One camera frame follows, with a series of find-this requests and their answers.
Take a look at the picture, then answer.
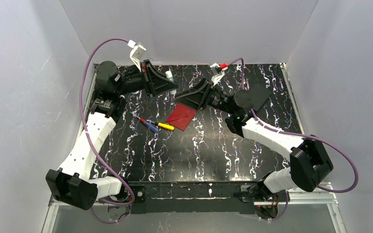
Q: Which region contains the red envelope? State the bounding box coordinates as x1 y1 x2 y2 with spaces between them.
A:
166 103 197 131

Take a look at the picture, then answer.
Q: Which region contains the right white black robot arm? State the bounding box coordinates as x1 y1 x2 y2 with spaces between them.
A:
175 80 333 195

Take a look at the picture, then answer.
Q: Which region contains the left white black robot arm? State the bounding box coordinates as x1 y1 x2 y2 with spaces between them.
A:
46 60 179 210

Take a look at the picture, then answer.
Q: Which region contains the black flat plate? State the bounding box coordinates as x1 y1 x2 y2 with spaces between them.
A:
248 84 272 112

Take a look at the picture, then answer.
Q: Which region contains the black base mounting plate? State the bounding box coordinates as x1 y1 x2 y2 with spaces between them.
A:
98 181 291 215

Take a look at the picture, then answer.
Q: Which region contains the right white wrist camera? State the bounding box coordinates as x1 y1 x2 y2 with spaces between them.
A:
210 63 228 86

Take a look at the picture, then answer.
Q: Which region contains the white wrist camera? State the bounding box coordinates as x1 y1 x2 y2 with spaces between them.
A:
210 63 228 86
127 40 146 71

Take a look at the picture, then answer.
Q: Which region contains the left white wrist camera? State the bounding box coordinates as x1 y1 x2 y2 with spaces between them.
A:
127 40 146 71

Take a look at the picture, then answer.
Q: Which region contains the yellow handled screwdriver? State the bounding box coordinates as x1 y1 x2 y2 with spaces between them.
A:
147 120 175 131

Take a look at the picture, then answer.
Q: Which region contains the aluminium frame rail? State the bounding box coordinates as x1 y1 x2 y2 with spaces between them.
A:
42 191 346 233

